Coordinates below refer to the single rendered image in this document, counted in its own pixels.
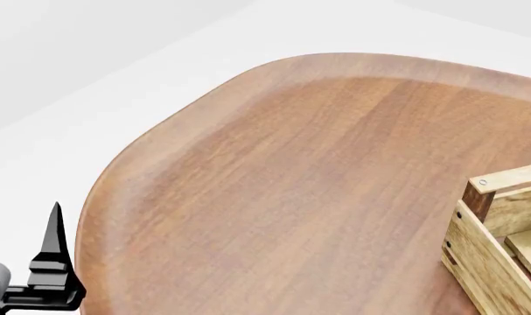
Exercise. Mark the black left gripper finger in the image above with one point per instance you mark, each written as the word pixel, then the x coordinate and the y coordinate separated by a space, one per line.
pixel 53 249

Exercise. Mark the brown wooden tray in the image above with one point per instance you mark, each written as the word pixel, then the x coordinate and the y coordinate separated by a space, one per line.
pixel 291 183

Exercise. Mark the light wooden crate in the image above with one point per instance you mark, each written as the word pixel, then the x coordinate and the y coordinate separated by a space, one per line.
pixel 488 249

